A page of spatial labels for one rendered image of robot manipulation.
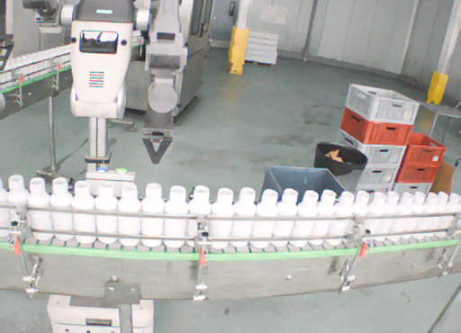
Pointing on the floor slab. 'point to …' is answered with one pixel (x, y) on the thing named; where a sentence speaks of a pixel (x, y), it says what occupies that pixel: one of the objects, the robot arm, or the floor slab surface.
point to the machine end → (198, 38)
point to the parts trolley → (447, 125)
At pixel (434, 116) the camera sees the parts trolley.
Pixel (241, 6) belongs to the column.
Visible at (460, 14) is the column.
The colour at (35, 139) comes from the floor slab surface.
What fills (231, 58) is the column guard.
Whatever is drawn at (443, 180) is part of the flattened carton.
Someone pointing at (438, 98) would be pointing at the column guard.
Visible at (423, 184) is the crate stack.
